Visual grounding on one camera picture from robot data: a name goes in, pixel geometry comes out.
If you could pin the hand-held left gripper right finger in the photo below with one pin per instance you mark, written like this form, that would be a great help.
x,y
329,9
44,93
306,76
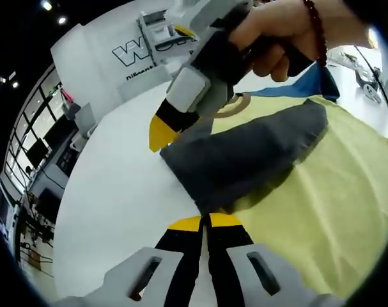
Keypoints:
x,y
229,236

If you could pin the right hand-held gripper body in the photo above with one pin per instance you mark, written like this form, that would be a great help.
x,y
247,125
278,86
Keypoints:
x,y
206,19

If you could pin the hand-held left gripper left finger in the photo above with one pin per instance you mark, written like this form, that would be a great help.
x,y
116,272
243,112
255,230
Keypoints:
x,y
177,243

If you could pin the yellow blue grey garment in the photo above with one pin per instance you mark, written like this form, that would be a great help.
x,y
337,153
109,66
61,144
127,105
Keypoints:
x,y
324,192

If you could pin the person's right hand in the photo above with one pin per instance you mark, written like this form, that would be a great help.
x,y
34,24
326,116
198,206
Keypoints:
x,y
276,28

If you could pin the white storage bin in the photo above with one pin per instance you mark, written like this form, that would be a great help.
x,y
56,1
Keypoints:
x,y
161,33

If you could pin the grey metal shelving rack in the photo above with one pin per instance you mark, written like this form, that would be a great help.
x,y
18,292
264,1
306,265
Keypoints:
x,y
145,38

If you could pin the white office chair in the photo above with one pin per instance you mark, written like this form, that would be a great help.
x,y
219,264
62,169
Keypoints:
x,y
85,118

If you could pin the hanging pink and black bag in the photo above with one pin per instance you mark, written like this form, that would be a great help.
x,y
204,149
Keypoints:
x,y
73,110

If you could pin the black monitor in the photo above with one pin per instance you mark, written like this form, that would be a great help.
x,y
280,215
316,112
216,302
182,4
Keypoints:
x,y
56,134
37,150

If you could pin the brown cardboard box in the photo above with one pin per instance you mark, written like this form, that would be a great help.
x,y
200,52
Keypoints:
x,y
34,257

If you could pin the grey and white table device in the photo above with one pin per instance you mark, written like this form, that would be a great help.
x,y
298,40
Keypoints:
x,y
369,89

